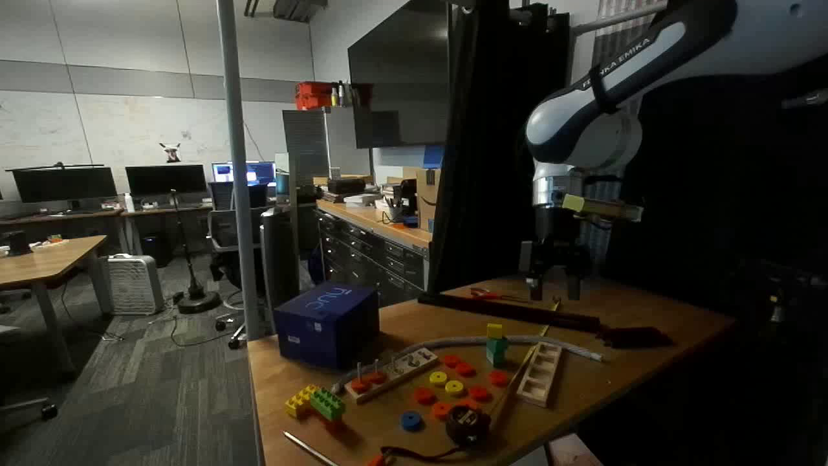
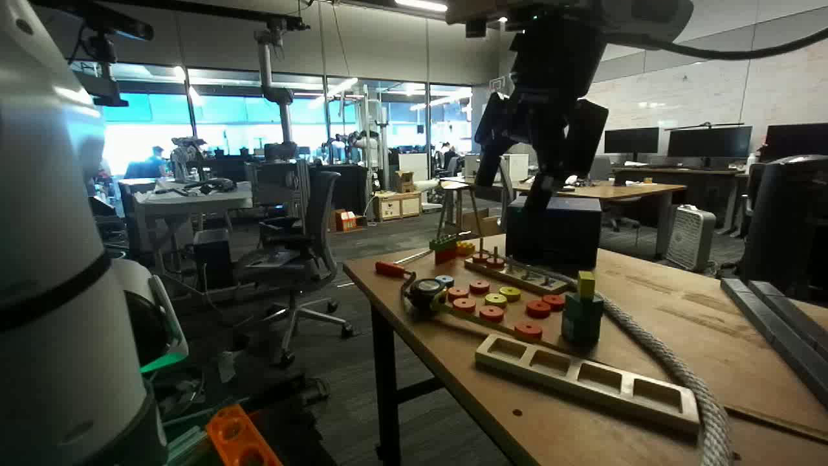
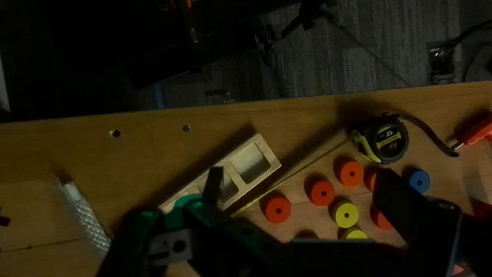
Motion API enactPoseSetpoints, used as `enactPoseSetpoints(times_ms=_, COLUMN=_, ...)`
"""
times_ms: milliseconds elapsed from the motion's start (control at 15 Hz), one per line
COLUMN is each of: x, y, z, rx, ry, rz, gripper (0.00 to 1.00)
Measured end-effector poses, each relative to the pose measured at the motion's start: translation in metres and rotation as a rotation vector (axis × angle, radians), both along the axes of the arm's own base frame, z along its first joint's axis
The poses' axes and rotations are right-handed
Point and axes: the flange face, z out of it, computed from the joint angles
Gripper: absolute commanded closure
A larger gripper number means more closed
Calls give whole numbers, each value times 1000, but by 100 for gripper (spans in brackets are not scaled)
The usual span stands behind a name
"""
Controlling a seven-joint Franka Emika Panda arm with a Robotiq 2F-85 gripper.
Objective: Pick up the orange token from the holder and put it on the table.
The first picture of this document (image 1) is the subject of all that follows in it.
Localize wooden drawer cabinet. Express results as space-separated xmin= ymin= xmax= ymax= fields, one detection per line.
xmin=315 ymin=203 xmax=432 ymax=307

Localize wooden slotted rack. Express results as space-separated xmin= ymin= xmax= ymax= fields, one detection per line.
xmin=518 ymin=344 xmax=564 ymax=406

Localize left desk monitor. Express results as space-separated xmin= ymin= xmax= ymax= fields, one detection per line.
xmin=12 ymin=165 xmax=115 ymax=203

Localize orange token on end peg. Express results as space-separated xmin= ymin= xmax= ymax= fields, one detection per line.
xmin=348 ymin=379 xmax=369 ymax=393

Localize red-orange round token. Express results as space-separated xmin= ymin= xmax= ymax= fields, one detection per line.
xmin=429 ymin=401 xmax=453 ymax=422

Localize grey metal pole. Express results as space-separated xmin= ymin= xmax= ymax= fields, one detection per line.
xmin=215 ymin=0 xmax=268 ymax=340

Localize metal rod at table edge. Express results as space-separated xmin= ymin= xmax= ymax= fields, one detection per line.
xmin=282 ymin=430 xmax=338 ymax=466

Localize black curtain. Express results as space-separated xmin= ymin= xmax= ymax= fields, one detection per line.
xmin=429 ymin=0 xmax=568 ymax=292

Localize long dark wooden bar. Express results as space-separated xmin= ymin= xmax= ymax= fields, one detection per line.
xmin=418 ymin=296 xmax=673 ymax=349

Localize green and yellow block stack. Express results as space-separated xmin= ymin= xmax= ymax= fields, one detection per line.
xmin=483 ymin=325 xmax=506 ymax=367

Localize yellow round token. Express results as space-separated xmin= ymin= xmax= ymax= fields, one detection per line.
xmin=429 ymin=370 xmax=447 ymax=386
xmin=441 ymin=382 xmax=465 ymax=396

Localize orange round token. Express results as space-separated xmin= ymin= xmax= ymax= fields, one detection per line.
xmin=414 ymin=389 xmax=438 ymax=406

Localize large wall monitor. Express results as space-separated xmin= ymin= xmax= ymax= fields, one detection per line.
xmin=347 ymin=0 xmax=451 ymax=147

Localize black office chair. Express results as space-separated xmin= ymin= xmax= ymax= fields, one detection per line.
xmin=206 ymin=181 xmax=265 ymax=308

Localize blue round token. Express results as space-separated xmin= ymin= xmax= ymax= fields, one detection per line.
xmin=397 ymin=411 xmax=423 ymax=432

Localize orange token back row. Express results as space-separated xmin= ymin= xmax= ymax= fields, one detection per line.
xmin=454 ymin=364 xmax=475 ymax=379

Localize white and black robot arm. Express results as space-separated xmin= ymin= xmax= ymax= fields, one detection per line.
xmin=520 ymin=0 xmax=736 ymax=301

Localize yellow and green toy blocks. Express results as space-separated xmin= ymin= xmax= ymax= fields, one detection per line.
xmin=285 ymin=386 xmax=344 ymax=424

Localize red toolbox on shelf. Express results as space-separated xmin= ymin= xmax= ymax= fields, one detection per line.
xmin=294 ymin=80 xmax=331 ymax=112

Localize wooden office desk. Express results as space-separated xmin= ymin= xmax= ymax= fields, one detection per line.
xmin=0 ymin=237 xmax=112 ymax=375

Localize silver suitcase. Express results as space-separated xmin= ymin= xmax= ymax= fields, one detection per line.
xmin=105 ymin=255 xmax=163 ymax=317

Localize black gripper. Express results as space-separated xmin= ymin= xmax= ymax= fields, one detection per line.
xmin=518 ymin=208 xmax=592 ymax=301

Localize wooden peg holder board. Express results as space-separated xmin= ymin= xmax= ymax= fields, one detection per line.
xmin=344 ymin=349 xmax=438 ymax=405

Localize blue cardboard box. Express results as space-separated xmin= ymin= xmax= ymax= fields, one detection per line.
xmin=275 ymin=282 xmax=379 ymax=370

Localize desk monitor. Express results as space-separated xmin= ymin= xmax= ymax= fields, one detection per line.
xmin=127 ymin=164 xmax=206 ymax=197
xmin=12 ymin=165 xmax=115 ymax=203

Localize right desk monitor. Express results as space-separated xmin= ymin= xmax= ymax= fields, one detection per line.
xmin=127 ymin=164 xmax=206 ymax=197

